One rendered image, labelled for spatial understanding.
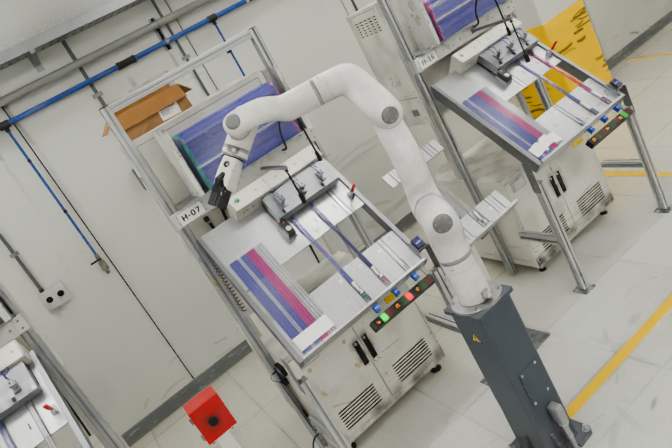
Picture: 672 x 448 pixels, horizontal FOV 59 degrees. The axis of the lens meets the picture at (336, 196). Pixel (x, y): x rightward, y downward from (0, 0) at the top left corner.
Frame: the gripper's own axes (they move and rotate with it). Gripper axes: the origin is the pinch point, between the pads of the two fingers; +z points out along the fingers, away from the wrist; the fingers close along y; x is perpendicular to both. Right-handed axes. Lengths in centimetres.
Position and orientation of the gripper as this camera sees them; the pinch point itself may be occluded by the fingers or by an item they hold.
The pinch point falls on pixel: (217, 204)
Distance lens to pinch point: 188.1
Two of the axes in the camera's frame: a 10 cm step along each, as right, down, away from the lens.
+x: -9.5, -2.9, 1.4
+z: -3.1, 9.5, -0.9
